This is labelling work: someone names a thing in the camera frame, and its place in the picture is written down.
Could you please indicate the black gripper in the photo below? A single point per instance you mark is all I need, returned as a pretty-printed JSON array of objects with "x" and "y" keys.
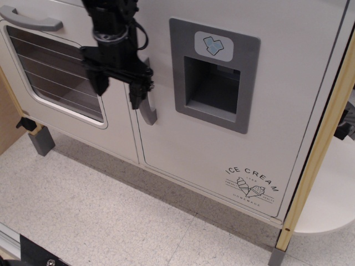
[{"x": 118, "y": 60}]

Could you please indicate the grey fridge door handle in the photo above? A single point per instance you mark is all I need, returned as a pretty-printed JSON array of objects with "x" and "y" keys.
[{"x": 148, "y": 113}]

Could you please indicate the white toy fridge door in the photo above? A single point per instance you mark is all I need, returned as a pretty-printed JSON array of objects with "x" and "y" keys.
[{"x": 302, "y": 43}]

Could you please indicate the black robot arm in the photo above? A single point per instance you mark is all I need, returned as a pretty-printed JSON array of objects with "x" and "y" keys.
[{"x": 114, "y": 21}]

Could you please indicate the white toy oven door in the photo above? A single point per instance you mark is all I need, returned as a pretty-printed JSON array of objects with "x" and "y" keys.
[{"x": 53, "y": 73}]

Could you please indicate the grey left foot cap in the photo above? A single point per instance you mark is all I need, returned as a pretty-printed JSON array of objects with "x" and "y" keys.
[{"x": 42, "y": 141}]

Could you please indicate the grey foot cap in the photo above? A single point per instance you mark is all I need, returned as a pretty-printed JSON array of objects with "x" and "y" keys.
[
  {"x": 277, "y": 257},
  {"x": 42, "y": 141}
]

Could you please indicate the black clamp knob left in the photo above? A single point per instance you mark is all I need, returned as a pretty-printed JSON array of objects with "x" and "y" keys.
[{"x": 26, "y": 123}]

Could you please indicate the grey ice dispenser panel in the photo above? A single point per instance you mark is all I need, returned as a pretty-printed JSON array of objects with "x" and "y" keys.
[{"x": 214, "y": 72}]

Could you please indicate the brown wooden board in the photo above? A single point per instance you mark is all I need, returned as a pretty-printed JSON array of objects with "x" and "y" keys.
[{"x": 9, "y": 119}]

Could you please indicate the white toy kitchen cabinet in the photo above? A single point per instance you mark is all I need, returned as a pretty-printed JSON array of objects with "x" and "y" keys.
[{"x": 78, "y": 27}]

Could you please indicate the black clamp right edge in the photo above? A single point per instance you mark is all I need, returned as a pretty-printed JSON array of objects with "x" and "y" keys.
[{"x": 346, "y": 124}]

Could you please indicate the grey right foot cap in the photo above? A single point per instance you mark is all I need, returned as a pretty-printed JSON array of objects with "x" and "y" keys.
[{"x": 277, "y": 257}]

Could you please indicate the white round table base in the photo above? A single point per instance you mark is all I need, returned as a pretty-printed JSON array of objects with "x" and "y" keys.
[{"x": 330, "y": 204}]

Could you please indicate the light wooden left post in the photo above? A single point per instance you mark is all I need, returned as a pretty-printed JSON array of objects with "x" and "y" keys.
[{"x": 16, "y": 103}]

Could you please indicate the light wooden post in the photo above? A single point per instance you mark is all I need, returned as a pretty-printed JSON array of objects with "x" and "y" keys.
[
  {"x": 333, "y": 112},
  {"x": 16, "y": 103}
]

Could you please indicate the grey oven door handle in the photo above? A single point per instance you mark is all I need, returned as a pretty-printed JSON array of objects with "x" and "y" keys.
[{"x": 10, "y": 14}]

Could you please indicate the aluminium rail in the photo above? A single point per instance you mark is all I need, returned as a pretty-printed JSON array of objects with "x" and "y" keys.
[{"x": 10, "y": 240}]

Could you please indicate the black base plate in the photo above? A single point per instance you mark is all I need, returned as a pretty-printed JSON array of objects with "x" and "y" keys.
[{"x": 34, "y": 254}]

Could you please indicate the light wooden right post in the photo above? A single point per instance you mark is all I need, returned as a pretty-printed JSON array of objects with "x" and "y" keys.
[{"x": 333, "y": 112}]

